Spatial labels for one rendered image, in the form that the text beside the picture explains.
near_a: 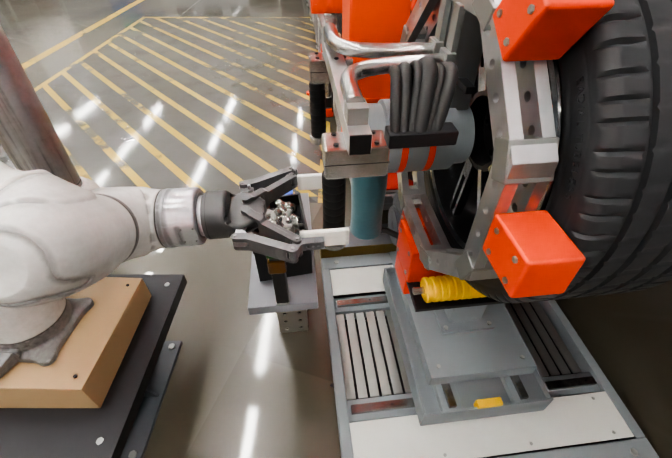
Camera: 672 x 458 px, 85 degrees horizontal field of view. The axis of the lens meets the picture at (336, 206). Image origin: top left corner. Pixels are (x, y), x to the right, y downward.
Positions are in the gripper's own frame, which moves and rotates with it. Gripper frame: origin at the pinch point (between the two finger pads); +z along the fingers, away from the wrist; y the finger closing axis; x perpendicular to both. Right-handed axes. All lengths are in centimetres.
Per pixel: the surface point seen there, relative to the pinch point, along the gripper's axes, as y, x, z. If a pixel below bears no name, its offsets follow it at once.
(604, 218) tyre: 15.0, 7.9, 31.1
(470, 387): 3, -69, 38
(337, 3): -251, -25, 29
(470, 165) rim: -17.2, -6.3, 30.6
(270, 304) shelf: -9.4, -38.1, -15.0
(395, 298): -28, -69, 24
